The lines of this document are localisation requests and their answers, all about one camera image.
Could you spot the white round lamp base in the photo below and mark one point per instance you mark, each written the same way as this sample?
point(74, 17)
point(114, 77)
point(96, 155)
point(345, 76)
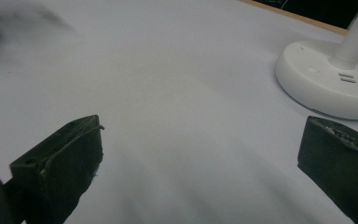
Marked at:
point(323, 77)

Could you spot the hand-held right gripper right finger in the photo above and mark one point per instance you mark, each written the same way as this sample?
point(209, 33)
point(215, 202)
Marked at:
point(341, 168)

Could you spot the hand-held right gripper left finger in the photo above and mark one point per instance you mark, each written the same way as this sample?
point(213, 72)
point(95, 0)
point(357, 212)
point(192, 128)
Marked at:
point(65, 165)

